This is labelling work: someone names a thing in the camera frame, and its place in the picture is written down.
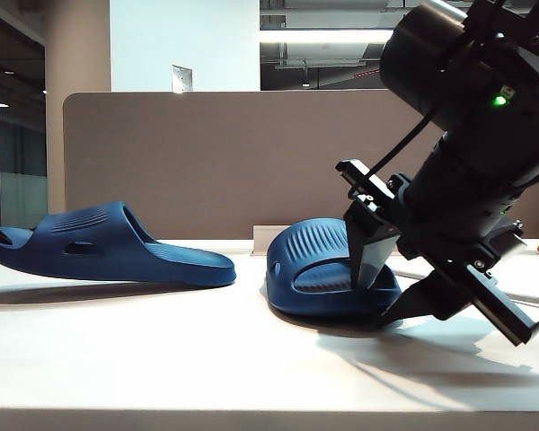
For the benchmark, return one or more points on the dark glass partition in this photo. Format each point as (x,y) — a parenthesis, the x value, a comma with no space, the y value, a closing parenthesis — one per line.
(13,134)

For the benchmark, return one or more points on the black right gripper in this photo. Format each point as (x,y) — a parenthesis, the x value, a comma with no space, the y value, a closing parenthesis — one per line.
(507,310)

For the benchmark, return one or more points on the blue rubber slipper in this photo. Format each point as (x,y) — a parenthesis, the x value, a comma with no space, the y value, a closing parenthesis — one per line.
(314,251)
(108,260)

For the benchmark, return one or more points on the silver wall plate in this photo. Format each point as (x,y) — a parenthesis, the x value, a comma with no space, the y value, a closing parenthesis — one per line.
(182,79)

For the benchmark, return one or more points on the red ceiling sign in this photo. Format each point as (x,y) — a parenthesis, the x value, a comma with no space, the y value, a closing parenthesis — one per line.
(368,73)

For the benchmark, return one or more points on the white ceiling light strip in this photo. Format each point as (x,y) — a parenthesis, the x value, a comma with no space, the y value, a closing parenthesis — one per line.
(323,36)

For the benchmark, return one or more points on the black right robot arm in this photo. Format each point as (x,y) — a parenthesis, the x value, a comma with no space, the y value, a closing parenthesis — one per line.
(467,134)

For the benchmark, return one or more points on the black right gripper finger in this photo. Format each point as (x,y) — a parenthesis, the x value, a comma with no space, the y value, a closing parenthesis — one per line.
(370,251)

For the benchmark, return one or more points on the brown fabric desk partition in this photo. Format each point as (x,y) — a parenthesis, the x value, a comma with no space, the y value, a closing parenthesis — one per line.
(206,157)

